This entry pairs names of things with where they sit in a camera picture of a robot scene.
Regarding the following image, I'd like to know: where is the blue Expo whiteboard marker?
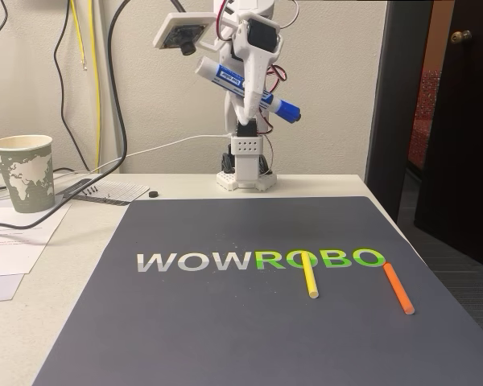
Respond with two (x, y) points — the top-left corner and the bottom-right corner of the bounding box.
(195, 55), (302, 124)

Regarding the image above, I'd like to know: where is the red patterned fabric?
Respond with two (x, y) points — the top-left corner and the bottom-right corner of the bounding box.
(407, 68), (444, 170)

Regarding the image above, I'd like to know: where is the lined notepad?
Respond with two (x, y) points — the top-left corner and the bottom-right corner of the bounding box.
(56, 178), (151, 207)

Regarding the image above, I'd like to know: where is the brass door knob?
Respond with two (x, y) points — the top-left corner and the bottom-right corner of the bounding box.
(450, 29), (473, 46)

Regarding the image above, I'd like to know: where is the yellow chalk stick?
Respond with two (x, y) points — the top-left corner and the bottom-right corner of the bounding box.
(300, 251), (320, 300)

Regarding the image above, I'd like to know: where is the dark wooden door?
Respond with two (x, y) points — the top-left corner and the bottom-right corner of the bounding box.
(413, 0), (483, 265)

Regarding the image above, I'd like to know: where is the grey WOWROBO mat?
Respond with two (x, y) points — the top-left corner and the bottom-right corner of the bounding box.
(31, 195), (483, 386)

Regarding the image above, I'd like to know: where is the paper cup with world map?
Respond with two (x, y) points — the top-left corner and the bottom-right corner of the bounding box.
(0, 134), (56, 214)

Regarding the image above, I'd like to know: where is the orange chalk stick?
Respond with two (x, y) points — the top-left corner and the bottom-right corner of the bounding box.
(382, 262), (415, 315)

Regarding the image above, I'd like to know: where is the white printed paper sheet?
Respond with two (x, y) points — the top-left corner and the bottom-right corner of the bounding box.
(0, 199), (74, 278)

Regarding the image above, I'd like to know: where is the white framed camera module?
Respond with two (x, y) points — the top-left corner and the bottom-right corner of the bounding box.
(152, 11), (217, 56)

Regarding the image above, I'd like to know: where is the white cable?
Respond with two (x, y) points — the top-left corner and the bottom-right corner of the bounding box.
(54, 133), (231, 180)

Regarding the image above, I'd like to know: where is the dark grey door frame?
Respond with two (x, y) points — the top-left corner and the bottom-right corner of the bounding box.
(363, 0), (434, 223)

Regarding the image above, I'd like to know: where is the black camera cable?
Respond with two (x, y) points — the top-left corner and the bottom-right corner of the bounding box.
(0, 0), (186, 231)

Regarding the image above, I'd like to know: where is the long yellow wire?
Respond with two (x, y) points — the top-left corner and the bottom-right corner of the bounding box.
(88, 0), (103, 175)

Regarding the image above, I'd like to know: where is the yellow wire with bare end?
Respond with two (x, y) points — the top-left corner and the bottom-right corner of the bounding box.
(69, 0), (89, 72)

